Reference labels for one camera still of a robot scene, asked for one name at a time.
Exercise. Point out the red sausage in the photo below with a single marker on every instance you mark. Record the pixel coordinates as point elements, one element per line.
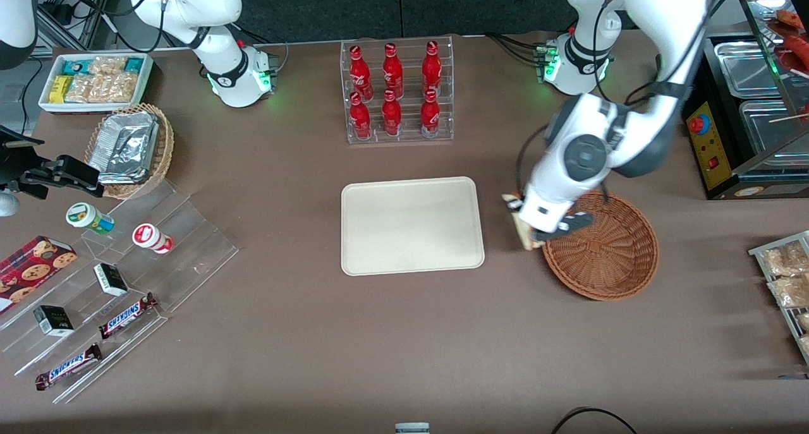
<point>797,45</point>

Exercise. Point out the red label white lid jar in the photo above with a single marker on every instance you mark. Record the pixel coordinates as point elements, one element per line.
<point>150,237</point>

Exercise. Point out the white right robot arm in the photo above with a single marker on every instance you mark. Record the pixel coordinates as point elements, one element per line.
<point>221,61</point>

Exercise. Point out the green label white lid jar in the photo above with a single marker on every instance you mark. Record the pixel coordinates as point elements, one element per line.
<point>85,216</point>

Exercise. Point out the triangle sandwich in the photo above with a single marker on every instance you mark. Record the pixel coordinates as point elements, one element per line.
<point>523,229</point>

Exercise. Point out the red cola bottle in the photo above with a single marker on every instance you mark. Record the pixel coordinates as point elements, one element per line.
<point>391,117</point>
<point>430,115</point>
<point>431,69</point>
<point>360,119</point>
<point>392,72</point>
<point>360,74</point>

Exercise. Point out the small grey device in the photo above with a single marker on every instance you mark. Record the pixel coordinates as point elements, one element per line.
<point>412,428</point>

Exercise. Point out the clear acrylic step stand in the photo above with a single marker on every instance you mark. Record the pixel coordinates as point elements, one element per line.
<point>183,257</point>

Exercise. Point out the small black carton box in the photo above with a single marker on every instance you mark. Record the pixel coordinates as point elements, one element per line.
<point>111,280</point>
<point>54,321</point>

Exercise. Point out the flat foil wrapped sandwich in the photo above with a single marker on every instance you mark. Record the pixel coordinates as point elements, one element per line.
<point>126,123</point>

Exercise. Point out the brown wicker basket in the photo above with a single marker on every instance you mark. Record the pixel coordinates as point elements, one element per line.
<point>607,263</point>

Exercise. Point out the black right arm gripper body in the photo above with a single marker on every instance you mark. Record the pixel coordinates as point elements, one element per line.
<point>18,164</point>

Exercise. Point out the clear acrylic bottle rack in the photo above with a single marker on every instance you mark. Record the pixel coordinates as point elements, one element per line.
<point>398,134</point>

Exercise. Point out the teal snack packet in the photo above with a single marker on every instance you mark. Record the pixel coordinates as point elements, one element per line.
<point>74,67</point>
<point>133,65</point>

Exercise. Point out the cream rectangular plastic tray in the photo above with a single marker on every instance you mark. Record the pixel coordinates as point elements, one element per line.
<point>411,225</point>

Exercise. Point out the clear bag of nuts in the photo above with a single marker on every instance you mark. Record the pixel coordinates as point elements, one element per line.
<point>787,258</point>
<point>802,321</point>
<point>790,291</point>

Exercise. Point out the red tartan cookie box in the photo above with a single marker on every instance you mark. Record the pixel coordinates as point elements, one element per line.
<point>31,270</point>

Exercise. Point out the crumpled foil wrapped sandwich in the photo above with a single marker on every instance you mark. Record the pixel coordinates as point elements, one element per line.
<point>129,156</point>

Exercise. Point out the aluminium frame shelf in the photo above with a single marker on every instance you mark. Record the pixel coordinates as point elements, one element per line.
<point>69,11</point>

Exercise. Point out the yellow snack packet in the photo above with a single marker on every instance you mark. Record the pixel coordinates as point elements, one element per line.
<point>60,89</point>

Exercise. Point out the stainless steel pan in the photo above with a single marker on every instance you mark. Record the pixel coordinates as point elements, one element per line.
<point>746,67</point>
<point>765,127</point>

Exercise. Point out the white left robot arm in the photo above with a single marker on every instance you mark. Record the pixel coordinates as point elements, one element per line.
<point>657,17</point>

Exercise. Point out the clear bag of crackers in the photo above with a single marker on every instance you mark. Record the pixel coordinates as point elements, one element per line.
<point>101,88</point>
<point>107,65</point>

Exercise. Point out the light wicker basket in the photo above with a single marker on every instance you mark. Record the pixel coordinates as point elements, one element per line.
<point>163,143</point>

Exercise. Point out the Snickers chocolate bar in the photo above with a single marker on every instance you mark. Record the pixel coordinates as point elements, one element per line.
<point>127,316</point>
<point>68,367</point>

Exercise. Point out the glass food warmer cabinet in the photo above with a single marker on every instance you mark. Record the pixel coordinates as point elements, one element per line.
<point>714,150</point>

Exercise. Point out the white rectangular snack bin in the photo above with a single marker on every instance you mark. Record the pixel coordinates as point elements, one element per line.
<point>146,74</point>

